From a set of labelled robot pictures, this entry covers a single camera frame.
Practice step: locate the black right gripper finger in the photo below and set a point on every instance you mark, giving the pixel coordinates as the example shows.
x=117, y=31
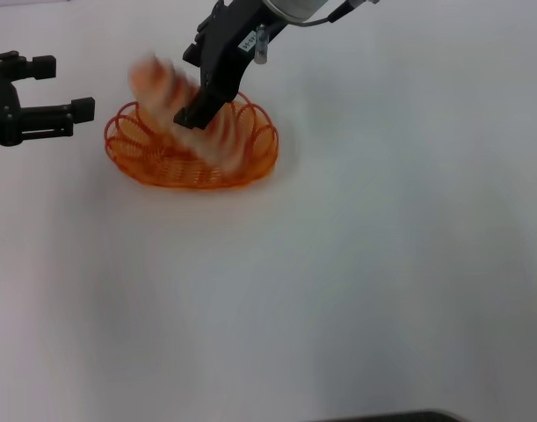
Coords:
x=200, y=112

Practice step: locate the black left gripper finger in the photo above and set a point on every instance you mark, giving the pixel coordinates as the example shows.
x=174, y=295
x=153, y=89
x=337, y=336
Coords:
x=35, y=68
x=57, y=116

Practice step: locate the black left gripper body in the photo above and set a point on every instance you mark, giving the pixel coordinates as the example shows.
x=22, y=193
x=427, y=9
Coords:
x=2, y=114

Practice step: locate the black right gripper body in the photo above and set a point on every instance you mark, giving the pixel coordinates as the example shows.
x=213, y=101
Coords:
x=228, y=48

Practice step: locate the orange striped bread loaf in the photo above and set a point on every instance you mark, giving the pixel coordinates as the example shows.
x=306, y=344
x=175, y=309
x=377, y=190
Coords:
x=162, y=92

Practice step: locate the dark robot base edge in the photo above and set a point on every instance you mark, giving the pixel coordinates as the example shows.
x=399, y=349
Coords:
x=395, y=416

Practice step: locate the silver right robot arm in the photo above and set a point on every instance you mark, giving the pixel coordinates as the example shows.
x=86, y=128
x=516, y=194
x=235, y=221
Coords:
x=296, y=6

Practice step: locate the silver cylindrical connector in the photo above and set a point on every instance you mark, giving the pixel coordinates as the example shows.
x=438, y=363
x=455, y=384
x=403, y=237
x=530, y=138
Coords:
x=261, y=44

